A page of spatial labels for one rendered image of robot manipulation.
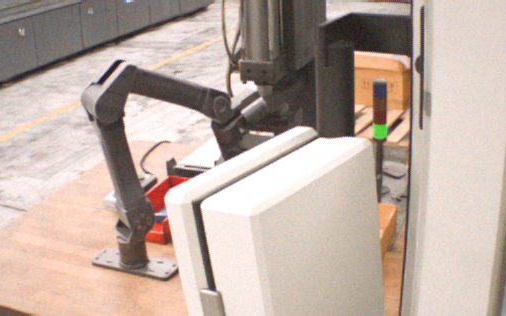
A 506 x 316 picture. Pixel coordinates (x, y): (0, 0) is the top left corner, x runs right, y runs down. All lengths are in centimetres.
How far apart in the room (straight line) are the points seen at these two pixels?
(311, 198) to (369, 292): 13
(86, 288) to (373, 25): 103
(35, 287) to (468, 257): 118
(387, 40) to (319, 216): 18
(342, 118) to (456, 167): 16
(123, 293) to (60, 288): 15
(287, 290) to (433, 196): 12
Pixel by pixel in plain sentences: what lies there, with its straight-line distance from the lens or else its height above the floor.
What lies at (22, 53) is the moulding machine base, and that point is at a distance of 737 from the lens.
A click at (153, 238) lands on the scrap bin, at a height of 91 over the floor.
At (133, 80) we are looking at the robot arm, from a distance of 138.
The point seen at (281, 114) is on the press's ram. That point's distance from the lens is 168.
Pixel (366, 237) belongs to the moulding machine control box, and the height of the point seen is 139.
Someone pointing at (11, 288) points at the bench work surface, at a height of 90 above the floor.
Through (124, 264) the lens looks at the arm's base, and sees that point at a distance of 153.
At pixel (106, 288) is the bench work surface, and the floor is 90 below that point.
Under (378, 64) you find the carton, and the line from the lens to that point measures 499.
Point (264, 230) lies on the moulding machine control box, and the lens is 46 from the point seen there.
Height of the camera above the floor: 166
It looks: 21 degrees down
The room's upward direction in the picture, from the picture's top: 3 degrees counter-clockwise
